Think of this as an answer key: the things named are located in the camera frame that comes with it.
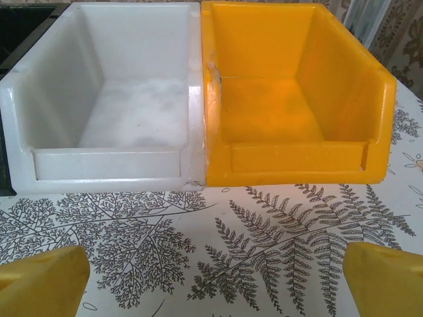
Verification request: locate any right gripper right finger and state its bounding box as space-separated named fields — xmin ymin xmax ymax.
xmin=343 ymin=242 xmax=423 ymax=317

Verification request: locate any aluminium frame corner post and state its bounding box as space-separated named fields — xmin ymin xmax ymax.
xmin=340 ymin=0 xmax=373 ymax=47

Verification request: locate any black plastic storage bin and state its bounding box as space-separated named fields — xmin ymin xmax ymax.
xmin=0 ymin=0 xmax=70 ymax=197

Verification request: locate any yellow plastic storage bin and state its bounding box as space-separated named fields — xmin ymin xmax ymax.
xmin=200 ymin=0 xmax=397 ymax=188

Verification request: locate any white plastic storage bin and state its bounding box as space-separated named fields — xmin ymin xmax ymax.
xmin=0 ymin=0 xmax=208 ymax=195

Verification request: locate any fern print tablecloth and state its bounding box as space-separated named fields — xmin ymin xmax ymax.
xmin=0 ymin=79 xmax=423 ymax=317

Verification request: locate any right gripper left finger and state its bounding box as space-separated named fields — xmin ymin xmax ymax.
xmin=0 ymin=246 xmax=91 ymax=317

